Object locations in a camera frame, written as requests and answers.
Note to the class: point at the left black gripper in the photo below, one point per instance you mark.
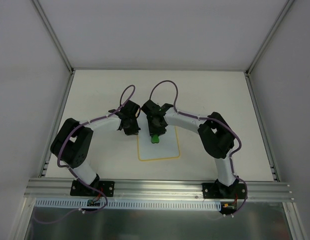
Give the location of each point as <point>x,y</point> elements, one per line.
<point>130,126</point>

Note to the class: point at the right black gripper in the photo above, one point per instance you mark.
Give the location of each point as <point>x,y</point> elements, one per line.
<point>156,129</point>

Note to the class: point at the green whiteboard eraser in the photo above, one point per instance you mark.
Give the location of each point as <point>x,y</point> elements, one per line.
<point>155,139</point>

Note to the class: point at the yellow framed small whiteboard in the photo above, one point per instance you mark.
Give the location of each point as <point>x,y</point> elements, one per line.
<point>167,147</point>

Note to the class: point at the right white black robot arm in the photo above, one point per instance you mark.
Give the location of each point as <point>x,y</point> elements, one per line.
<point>215,135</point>

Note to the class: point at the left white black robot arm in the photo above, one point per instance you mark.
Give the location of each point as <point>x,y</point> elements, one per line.
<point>72,142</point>

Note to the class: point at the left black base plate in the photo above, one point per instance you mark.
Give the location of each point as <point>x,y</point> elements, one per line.
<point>80,190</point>

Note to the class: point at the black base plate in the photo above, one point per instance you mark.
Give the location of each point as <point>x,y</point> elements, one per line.
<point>80,190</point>
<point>218,191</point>

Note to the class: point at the left aluminium frame post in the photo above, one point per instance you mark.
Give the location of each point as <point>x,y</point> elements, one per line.
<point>65,89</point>

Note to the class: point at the aluminium frame post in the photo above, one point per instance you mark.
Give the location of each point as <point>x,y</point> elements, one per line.
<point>65,89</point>
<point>286,9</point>

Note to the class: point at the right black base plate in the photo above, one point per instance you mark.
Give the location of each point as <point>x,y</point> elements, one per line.
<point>218,191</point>

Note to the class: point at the aluminium mounting rail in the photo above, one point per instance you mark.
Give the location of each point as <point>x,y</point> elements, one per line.
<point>161,190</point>

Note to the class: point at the white slotted cable duct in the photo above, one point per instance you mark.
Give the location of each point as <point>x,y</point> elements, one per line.
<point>128,204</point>

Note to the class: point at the right aluminium frame post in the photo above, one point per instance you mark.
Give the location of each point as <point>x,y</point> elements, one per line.
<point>286,9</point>

